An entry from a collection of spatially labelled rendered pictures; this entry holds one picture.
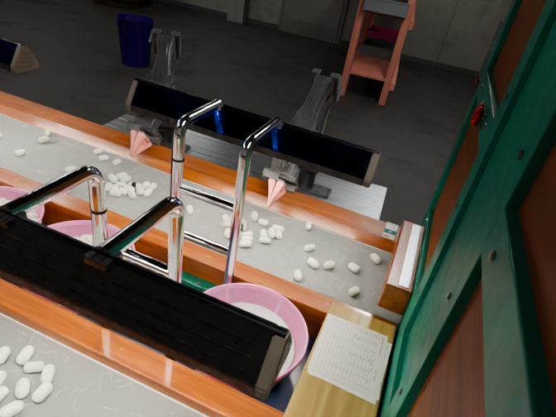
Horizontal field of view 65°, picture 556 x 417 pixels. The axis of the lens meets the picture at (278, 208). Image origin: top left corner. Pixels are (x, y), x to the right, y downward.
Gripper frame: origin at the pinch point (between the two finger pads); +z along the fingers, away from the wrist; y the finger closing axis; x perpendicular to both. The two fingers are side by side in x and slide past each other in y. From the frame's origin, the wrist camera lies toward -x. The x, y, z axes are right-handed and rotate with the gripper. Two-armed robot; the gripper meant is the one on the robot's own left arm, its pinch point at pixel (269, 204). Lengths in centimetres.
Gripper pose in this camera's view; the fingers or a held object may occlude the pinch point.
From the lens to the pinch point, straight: 123.7
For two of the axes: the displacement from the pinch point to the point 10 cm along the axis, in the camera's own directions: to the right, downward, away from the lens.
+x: 1.1, 3.4, 9.3
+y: 9.2, 3.3, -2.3
